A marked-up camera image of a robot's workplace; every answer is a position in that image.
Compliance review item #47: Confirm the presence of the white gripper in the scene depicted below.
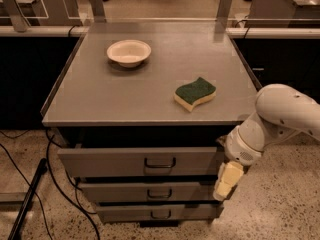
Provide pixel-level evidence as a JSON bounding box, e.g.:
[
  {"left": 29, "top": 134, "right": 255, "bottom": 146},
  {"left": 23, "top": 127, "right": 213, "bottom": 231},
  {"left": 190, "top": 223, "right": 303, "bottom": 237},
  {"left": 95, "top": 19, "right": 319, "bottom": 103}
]
[{"left": 213, "top": 126, "right": 262, "bottom": 201}]

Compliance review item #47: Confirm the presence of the grey top drawer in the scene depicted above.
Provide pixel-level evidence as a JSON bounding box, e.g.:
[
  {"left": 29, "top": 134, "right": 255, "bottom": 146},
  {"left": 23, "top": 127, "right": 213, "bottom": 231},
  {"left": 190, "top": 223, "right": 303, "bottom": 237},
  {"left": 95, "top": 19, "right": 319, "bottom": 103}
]
[{"left": 58, "top": 147, "right": 224, "bottom": 178}]

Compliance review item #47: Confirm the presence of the grey drawer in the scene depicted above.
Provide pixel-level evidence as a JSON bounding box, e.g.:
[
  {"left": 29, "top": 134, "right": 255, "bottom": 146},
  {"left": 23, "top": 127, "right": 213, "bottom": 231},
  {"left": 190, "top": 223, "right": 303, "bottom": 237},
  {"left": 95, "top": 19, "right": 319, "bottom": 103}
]
[
  {"left": 96, "top": 203, "right": 223, "bottom": 223},
  {"left": 58, "top": 147, "right": 224, "bottom": 178},
  {"left": 80, "top": 182, "right": 224, "bottom": 203}
]

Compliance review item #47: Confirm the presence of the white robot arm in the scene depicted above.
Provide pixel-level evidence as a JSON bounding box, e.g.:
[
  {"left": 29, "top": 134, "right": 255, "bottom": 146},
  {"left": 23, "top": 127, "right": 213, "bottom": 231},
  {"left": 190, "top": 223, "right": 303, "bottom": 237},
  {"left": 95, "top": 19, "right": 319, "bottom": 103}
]
[{"left": 213, "top": 84, "right": 320, "bottom": 201}]

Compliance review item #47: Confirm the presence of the grey middle drawer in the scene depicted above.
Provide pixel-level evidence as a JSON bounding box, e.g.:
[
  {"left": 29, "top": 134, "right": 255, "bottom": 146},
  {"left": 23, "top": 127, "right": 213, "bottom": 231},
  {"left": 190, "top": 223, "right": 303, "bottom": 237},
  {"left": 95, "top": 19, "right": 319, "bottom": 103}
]
[{"left": 80, "top": 182, "right": 224, "bottom": 203}]

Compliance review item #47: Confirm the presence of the grey bottom drawer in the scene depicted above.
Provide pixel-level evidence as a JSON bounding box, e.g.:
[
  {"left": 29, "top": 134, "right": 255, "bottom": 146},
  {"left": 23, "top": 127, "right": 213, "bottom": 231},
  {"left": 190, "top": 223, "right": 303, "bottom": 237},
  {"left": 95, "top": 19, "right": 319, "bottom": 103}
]
[{"left": 96, "top": 203, "right": 223, "bottom": 223}]

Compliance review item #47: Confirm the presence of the grey metal drawer cabinet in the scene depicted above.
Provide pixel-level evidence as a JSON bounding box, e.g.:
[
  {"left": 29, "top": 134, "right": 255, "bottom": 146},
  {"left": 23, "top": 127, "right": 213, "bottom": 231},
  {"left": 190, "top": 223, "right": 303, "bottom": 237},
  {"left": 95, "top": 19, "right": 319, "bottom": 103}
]
[{"left": 40, "top": 20, "right": 264, "bottom": 226}]

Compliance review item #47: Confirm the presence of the green and yellow sponge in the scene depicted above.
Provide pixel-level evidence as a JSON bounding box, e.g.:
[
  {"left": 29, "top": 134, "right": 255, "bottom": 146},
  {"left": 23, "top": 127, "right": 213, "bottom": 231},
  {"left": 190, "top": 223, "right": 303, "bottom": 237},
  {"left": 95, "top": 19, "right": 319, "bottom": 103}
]
[{"left": 174, "top": 77, "right": 216, "bottom": 112}]

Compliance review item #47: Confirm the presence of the white ceramic bowl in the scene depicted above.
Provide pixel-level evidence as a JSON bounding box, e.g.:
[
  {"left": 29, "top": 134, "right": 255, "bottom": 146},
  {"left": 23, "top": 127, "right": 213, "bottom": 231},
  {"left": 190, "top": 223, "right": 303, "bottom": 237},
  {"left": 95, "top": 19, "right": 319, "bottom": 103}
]
[{"left": 106, "top": 40, "right": 151, "bottom": 68}]

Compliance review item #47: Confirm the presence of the grey background desk right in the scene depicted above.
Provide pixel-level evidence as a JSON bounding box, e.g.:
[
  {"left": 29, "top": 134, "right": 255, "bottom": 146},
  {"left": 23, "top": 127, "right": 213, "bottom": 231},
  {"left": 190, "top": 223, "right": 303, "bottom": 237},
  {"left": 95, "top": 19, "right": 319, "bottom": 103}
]
[{"left": 246, "top": 0, "right": 320, "bottom": 28}]

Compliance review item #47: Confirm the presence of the grey background desk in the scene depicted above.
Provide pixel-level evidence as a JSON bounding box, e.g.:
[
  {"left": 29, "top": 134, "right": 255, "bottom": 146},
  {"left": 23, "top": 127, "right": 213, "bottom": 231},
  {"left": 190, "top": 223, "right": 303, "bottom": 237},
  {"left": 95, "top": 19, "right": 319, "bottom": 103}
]
[
  {"left": 15, "top": 0, "right": 82, "bottom": 26},
  {"left": 246, "top": 0, "right": 320, "bottom": 28}
]

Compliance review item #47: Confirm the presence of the black floor bar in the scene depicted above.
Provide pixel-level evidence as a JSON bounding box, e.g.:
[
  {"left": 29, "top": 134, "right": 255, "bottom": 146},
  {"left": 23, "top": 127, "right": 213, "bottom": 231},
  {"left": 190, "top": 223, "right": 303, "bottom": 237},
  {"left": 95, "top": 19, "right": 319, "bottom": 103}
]
[{"left": 8, "top": 158, "right": 47, "bottom": 240}]

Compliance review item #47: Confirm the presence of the grey background desk left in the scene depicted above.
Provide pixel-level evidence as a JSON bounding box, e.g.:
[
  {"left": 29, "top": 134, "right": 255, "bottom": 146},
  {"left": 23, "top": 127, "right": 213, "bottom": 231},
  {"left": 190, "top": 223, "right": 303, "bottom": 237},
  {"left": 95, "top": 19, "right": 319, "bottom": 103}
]
[{"left": 15, "top": 0, "right": 82, "bottom": 26}]

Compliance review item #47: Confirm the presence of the grey right post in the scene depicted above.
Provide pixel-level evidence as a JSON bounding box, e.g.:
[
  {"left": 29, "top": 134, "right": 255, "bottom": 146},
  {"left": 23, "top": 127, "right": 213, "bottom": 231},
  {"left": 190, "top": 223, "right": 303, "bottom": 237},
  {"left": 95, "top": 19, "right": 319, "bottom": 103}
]
[{"left": 216, "top": 0, "right": 233, "bottom": 19}]

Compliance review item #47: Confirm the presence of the grey post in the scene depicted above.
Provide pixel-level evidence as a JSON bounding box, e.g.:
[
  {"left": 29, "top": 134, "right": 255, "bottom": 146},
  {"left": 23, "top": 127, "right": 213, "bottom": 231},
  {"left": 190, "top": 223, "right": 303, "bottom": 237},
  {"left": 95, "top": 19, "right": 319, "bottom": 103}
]
[
  {"left": 89, "top": 0, "right": 106, "bottom": 23},
  {"left": 2, "top": 0, "right": 28, "bottom": 32},
  {"left": 216, "top": 0, "right": 233, "bottom": 19}
]

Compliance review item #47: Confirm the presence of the grey middle post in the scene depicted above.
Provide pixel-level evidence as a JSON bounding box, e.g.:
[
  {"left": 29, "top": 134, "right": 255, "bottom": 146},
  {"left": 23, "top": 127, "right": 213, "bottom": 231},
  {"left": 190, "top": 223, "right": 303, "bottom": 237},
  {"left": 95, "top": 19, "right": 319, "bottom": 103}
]
[{"left": 89, "top": 0, "right": 106, "bottom": 23}]

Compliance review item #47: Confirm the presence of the white horizontal rail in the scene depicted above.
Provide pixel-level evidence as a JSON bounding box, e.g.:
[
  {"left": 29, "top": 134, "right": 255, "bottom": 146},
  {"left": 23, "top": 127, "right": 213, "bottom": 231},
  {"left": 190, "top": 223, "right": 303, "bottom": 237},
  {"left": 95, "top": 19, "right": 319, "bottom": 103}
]
[{"left": 0, "top": 26, "right": 320, "bottom": 39}]

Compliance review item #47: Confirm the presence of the black floor cable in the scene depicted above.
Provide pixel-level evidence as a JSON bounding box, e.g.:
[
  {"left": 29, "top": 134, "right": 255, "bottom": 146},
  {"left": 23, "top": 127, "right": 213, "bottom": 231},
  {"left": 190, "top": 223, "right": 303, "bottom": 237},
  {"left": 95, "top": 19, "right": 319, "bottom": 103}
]
[{"left": 0, "top": 128, "right": 101, "bottom": 240}]

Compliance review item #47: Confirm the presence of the grey left post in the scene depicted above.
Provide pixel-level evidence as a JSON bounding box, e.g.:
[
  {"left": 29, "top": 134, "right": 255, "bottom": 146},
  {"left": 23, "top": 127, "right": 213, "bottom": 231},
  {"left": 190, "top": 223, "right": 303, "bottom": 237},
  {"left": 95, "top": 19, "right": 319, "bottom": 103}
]
[{"left": 2, "top": 0, "right": 28, "bottom": 32}]

